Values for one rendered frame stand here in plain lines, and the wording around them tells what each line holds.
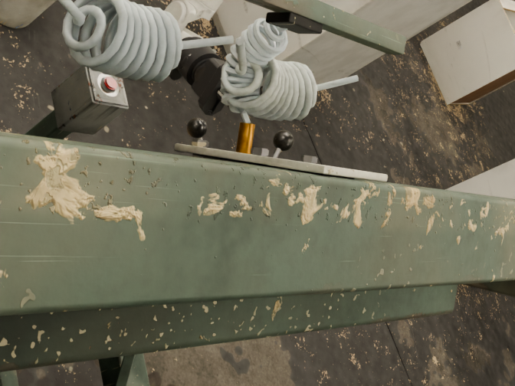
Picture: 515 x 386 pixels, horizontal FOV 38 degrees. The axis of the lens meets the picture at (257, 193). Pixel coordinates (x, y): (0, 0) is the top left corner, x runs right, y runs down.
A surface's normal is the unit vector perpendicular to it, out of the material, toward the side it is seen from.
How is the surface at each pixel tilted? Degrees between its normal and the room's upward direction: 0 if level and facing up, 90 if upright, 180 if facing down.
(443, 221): 31
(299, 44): 90
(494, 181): 90
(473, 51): 90
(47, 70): 0
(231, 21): 90
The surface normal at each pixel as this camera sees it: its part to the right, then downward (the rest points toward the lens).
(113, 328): 0.73, 0.15
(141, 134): 0.70, -0.38
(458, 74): -0.61, 0.10
